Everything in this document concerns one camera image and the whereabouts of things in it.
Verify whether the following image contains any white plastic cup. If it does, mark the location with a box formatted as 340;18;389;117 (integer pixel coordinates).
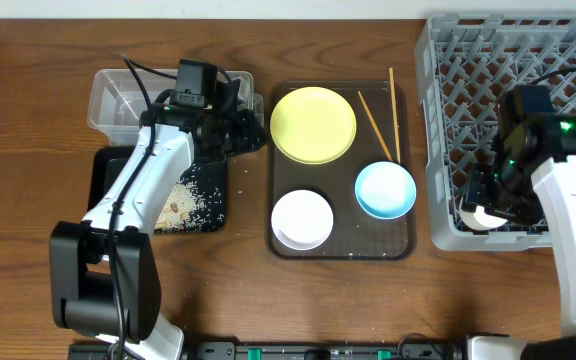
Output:
458;200;508;231

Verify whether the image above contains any rice food scraps pile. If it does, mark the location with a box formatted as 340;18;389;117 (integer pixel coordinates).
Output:
155;162;227;234

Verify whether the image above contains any yellow plate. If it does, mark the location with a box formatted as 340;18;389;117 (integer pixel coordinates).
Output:
270;87;357;165

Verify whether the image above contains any light blue bowl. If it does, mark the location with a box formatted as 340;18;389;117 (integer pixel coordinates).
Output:
354;161;417;220

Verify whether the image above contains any pink bowl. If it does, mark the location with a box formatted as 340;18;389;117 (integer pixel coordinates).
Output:
271;190;334;251

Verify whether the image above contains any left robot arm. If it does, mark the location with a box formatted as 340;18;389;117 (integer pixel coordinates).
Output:
49;80;267;359

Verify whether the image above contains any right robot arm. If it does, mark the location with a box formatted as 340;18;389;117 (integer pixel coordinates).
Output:
459;112;576;359

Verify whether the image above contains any black waste tray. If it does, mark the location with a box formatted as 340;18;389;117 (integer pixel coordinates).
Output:
88;146;227;233

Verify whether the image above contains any clear plastic waste bin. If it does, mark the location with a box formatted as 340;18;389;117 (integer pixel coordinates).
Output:
87;69;264;146

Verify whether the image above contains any grey dishwasher rack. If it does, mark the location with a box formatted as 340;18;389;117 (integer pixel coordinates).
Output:
414;14;576;251

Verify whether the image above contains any dark brown serving tray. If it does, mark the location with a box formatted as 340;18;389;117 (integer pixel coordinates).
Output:
267;80;416;261

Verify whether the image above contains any left wooden chopstick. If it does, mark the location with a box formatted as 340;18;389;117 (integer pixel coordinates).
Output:
357;90;394;162

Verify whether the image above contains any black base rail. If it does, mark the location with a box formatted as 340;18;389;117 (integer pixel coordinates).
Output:
66;340;469;360

